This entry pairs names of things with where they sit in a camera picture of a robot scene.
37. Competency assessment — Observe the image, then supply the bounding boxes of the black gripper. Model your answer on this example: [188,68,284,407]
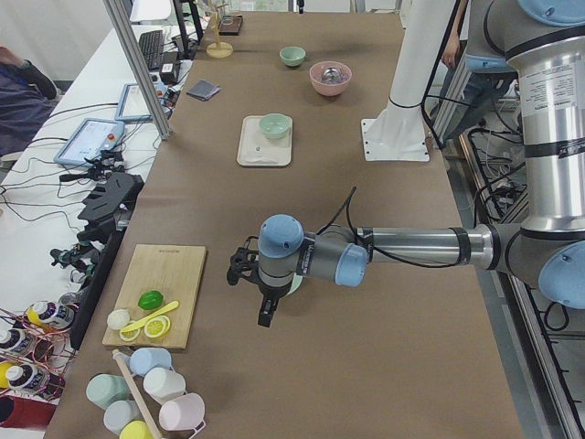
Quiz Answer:
[227,236,280,327]

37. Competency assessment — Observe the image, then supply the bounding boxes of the green bowl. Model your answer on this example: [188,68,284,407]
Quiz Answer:
[259,113,292,139]
[287,273,303,295]
[279,46,306,68]

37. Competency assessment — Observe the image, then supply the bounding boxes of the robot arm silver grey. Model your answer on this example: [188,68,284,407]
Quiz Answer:
[227,1,584,327]

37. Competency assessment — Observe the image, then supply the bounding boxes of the yellow plastic knife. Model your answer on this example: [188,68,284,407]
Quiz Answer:
[121,300,180,332]

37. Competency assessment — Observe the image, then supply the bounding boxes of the wooden cutting board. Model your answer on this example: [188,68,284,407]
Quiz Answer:
[102,244,207,350]

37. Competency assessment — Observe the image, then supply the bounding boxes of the lemon slice right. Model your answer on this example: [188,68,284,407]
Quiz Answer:
[144,315,171,339]

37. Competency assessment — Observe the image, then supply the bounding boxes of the lemon slice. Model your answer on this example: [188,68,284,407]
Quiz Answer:
[144,315,171,339]
[118,328,141,342]

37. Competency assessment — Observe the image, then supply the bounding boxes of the green lime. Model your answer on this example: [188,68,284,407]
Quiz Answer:
[137,290,164,310]

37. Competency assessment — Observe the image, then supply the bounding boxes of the white cup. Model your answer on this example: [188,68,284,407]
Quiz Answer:
[143,367,186,404]

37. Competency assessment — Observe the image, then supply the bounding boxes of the blue cup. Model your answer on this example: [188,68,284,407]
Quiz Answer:
[129,348,173,377]

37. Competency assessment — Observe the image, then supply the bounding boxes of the pink cup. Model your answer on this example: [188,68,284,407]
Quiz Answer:
[159,392,206,434]

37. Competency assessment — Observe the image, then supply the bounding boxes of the lemon slice left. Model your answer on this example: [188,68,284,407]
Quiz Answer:
[118,328,141,342]

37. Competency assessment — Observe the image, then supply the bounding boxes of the cream rectangular tray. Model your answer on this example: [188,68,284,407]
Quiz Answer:
[237,115,293,166]

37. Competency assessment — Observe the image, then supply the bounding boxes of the white garlic bun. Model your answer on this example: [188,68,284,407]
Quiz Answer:
[107,309,131,331]

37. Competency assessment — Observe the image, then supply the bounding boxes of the green bowl on tray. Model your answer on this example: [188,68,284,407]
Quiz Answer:
[259,113,292,139]

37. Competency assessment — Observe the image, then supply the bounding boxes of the black plastic stand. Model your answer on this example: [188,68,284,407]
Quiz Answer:
[69,172,144,350]

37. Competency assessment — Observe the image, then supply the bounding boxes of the yellow cup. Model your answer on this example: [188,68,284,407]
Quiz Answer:
[119,420,154,439]

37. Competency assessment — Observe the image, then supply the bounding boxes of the green cup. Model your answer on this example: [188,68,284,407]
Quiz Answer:
[86,374,132,410]

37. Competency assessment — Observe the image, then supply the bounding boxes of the grey cup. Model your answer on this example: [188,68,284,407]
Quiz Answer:
[103,401,141,435]

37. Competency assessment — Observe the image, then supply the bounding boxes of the yellow bottle upper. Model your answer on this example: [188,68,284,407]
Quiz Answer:
[30,301,75,330]

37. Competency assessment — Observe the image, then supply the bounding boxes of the yellow bottle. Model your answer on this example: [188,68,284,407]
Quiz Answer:
[30,301,75,330]
[5,364,49,394]

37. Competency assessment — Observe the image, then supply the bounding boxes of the grey folded cloth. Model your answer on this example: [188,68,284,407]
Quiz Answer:
[186,80,221,102]

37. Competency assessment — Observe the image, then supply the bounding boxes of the pink bowl with ice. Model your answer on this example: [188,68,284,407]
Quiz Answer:
[309,61,353,97]

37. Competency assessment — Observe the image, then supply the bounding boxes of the metal ice scoop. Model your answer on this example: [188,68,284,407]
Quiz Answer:
[321,66,345,85]

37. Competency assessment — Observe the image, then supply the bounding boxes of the teach pendant tablet far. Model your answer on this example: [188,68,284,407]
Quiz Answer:
[115,83,152,123]

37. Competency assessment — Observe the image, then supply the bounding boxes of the teach pendant tablet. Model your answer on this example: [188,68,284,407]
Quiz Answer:
[115,83,152,123]
[53,118,125,167]

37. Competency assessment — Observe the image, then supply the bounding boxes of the teach pendant tablet near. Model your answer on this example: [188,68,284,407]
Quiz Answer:
[53,118,125,167]

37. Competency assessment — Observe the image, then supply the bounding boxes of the wooden mug tree stand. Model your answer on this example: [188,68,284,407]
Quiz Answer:
[206,1,233,59]

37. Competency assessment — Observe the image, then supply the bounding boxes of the yellow bottle lower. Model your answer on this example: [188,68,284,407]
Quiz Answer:
[5,364,49,394]

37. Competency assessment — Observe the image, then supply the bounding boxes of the dark wooden tray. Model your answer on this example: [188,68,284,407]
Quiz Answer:
[219,16,243,36]

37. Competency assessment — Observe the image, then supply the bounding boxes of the black keyboard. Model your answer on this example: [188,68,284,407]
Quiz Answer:
[138,30,165,71]

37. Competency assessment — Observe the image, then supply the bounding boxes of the seated person dark clothes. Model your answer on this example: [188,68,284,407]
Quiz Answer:
[1,46,58,156]

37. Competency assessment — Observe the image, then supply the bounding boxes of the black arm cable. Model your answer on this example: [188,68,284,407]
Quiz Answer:
[317,185,465,269]

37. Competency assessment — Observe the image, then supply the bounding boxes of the white camera pole mount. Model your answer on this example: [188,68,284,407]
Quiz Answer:
[361,0,458,162]

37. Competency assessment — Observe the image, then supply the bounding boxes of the aluminium frame post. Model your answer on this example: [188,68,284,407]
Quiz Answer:
[102,0,171,141]

